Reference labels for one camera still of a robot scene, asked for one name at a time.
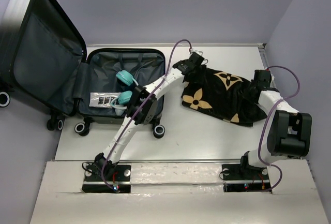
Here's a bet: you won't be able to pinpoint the black blanket with beige flowers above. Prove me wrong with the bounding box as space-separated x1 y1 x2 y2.
181 65 266 127

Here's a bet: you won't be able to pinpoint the teal white headphones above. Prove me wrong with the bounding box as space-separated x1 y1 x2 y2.
110 70 139 116

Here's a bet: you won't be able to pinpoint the white packet with black strips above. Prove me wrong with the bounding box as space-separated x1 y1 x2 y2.
89 92 120 108

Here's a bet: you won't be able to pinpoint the black and white suitcase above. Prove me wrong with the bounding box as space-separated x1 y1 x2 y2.
1 0 166 136

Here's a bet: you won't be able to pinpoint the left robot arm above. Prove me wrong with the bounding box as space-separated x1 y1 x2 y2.
94 52 204 180

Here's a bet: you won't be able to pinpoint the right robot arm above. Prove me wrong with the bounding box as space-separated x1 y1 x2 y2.
238 68 312 178

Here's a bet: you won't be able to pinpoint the white cardboard front panel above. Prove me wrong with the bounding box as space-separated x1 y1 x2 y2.
31 160 328 223

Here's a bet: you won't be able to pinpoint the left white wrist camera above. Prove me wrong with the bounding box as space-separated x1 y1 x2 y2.
190 50 203 56

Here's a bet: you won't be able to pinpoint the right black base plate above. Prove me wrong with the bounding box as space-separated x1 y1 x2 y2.
219 163 272 193

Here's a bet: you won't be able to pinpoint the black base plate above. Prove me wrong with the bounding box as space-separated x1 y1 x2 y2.
81 162 131 193
219 163 272 193

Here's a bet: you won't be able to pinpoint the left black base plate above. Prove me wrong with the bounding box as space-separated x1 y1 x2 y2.
81 162 131 193

